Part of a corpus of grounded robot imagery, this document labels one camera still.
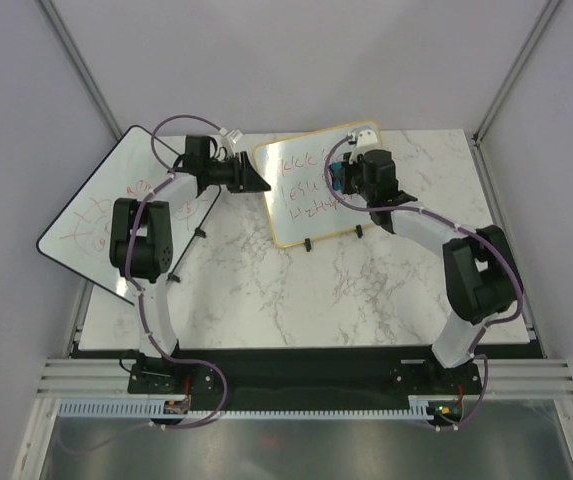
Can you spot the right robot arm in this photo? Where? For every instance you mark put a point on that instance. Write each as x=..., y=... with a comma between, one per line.
x=482, y=282

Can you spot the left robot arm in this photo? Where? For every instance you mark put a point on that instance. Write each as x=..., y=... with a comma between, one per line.
x=141, y=243

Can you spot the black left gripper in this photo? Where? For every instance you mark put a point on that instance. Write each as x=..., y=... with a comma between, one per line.
x=239, y=173

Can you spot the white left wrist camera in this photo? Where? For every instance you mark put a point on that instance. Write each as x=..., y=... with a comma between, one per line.
x=230, y=138

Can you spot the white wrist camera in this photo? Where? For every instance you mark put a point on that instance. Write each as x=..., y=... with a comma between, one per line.
x=230, y=138
x=364, y=139

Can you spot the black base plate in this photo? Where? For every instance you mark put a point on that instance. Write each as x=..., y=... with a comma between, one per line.
x=214, y=358

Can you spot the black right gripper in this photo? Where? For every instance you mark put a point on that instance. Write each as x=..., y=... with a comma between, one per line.
x=347, y=168

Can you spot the yellow framed whiteboard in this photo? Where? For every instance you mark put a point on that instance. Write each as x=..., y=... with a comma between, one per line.
x=299, y=205

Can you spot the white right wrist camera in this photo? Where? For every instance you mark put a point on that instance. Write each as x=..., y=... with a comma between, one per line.
x=364, y=139

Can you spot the white slotted cable duct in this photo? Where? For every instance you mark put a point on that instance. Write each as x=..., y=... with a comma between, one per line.
x=167, y=409

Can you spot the black board stand foot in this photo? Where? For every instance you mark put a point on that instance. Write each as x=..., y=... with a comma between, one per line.
x=173, y=277
x=199, y=232

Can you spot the blue whiteboard eraser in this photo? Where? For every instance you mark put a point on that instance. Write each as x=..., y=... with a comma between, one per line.
x=336, y=173

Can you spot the aluminium rail frame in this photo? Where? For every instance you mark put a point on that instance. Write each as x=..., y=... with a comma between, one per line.
x=503, y=379

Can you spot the right aluminium corner post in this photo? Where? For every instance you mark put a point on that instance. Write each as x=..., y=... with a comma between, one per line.
x=527, y=48

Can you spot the black framed whiteboard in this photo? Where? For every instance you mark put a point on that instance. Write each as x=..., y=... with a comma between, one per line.
x=79, y=236

